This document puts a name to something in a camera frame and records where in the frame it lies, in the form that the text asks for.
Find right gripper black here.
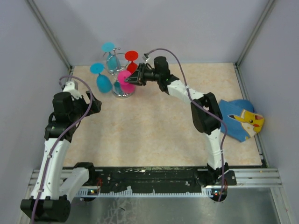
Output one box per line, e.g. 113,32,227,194
124,63,160,87

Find pink wine glass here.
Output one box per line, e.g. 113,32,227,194
117,70,135,94

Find red wine glass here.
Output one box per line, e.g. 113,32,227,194
125,50,139,73

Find blue wine glass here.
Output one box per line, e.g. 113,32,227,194
90,63,112,93

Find blue Pikachu cloth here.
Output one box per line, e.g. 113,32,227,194
219,99,265,142

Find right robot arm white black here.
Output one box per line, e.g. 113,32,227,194
121,56,229,185

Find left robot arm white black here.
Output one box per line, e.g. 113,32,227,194
20,91,102,224

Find chrome wine glass rack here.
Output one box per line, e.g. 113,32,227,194
101,42,134,98

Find teal wine glass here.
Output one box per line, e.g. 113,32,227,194
101,42,121,74

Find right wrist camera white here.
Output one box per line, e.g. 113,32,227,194
142,53,150,63

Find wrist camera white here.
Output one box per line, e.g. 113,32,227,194
142,53,150,63
63,80,78,92

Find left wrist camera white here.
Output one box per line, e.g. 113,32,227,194
63,80,78,92

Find white cable duct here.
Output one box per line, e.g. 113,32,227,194
71,188,215,198

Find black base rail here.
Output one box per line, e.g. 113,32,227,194
77,166,236,194

